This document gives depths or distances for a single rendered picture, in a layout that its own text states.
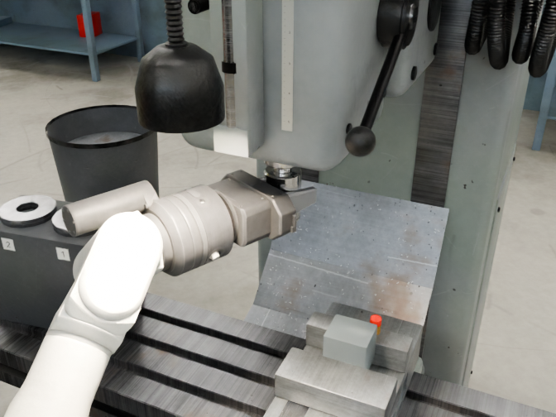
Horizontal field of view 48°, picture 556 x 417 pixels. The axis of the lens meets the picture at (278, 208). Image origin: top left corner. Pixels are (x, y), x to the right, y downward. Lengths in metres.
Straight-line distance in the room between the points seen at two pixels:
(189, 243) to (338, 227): 0.56
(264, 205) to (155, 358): 0.42
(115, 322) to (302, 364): 0.32
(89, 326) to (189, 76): 0.26
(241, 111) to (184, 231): 0.14
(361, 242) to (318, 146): 0.55
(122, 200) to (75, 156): 1.98
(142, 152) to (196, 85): 2.20
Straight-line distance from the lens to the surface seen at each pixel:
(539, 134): 4.31
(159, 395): 0.99
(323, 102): 0.62
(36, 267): 1.07
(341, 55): 0.61
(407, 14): 0.70
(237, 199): 0.72
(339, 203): 1.18
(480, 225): 1.16
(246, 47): 0.60
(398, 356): 0.90
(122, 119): 3.03
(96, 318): 0.61
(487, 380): 2.41
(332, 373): 0.85
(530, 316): 2.76
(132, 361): 1.05
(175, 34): 0.51
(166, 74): 0.49
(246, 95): 0.61
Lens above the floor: 1.60
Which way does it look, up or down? 29 degrees down
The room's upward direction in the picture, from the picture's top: straight up
